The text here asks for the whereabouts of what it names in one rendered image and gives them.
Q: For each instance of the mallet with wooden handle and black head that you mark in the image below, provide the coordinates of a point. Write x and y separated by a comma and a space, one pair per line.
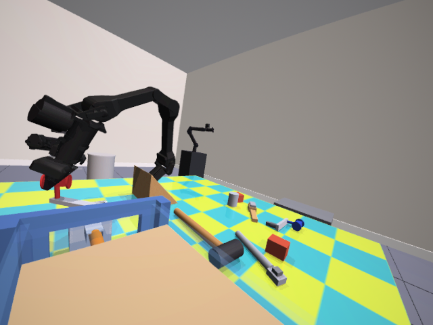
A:
233, 248

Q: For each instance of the red box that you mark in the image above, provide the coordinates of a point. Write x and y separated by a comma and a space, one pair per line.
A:
277, 246
241, 197

